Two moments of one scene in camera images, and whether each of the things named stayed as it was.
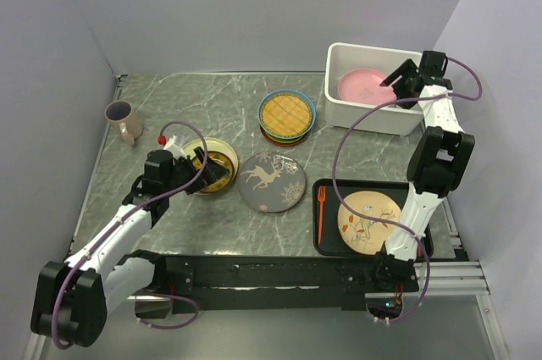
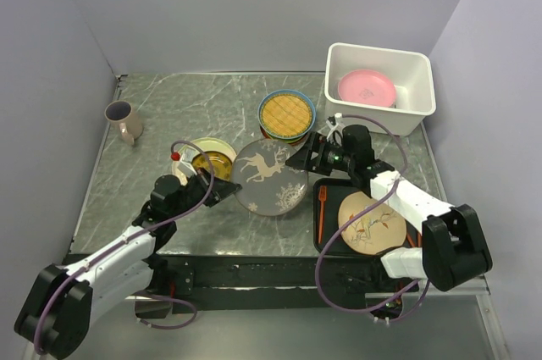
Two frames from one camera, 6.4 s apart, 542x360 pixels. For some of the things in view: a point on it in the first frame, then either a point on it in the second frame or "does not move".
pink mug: x=130 y=125 does not move
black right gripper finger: x=408 y=66 → x=318 y=140
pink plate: x=362 y=85 does not move
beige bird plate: x=362 y=233 does not move
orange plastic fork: x=321 y=195 does not move
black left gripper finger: x=200 y=153 → x=204 y=175
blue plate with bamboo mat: x=286 y=113 does not move
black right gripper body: x=402 y=87 → x=336 y=158
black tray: x=326 y=239 does not move
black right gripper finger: x=408 y=104 → x=305 y=158
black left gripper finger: x=213 y=171 → x=222 y=188
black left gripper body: x=183 y=174 → x=193 y=194
